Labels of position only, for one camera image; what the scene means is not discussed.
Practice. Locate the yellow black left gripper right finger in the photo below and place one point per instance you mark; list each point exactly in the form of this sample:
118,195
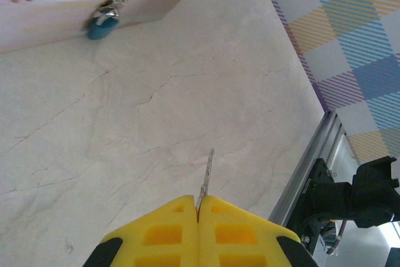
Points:
237,235

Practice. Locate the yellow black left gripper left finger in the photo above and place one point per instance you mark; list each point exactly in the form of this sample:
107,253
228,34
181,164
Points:
162,235

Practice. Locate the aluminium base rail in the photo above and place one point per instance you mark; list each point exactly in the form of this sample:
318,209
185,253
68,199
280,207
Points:
312,148

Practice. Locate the decorated pink storage box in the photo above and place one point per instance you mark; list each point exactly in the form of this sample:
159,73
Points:
47,13

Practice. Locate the thin metal blade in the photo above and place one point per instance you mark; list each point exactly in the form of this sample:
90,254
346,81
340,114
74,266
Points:
208,170

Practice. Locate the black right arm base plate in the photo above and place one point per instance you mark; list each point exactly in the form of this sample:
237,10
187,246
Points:
320,168

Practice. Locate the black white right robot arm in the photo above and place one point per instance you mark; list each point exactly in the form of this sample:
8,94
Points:
372,185

